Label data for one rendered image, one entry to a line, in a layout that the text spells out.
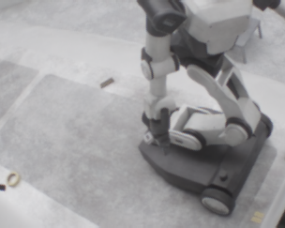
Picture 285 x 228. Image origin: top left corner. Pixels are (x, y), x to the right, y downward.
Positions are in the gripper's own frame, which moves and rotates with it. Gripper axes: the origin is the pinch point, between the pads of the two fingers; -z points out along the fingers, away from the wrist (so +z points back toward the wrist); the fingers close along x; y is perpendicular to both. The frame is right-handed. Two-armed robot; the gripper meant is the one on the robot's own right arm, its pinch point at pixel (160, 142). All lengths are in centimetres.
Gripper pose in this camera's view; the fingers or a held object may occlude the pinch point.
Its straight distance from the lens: 199.9
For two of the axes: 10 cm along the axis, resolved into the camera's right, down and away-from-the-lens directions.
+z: -0.7, -6.5, -7.6
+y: 9.2, -3.4, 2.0
